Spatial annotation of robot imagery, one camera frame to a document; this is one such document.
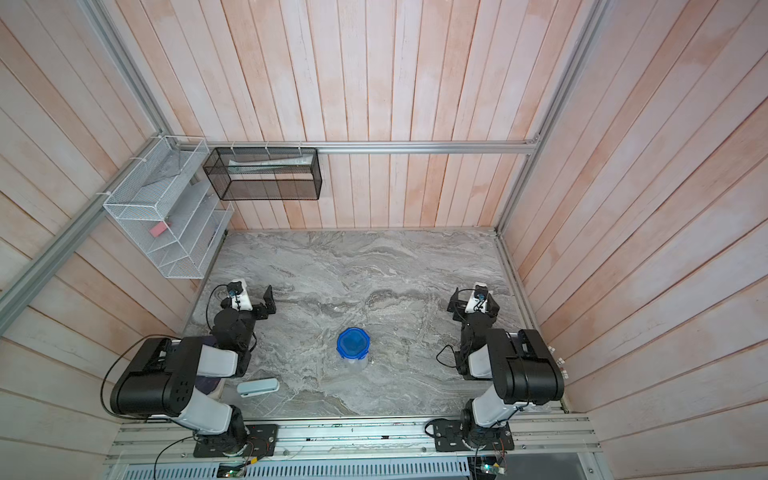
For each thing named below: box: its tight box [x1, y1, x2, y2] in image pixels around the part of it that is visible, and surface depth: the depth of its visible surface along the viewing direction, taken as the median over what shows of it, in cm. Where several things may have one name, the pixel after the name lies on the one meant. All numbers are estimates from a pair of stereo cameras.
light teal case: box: [236, 378, 280, 397], surface depth 81 cm
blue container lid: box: [336, 327, 371, 361], surface depth 77 cm
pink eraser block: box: [149, 221, 167, 238], surface depth 84 cm
